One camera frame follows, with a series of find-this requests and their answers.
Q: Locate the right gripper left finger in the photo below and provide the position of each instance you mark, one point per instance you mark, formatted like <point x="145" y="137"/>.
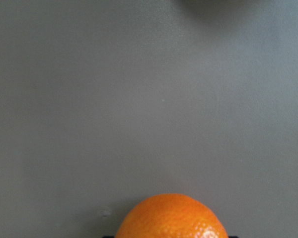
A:
<point x="108" y="236"/>

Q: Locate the orange fruit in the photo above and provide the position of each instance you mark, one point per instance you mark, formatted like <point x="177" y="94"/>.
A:
<point x="171" y="215"/>

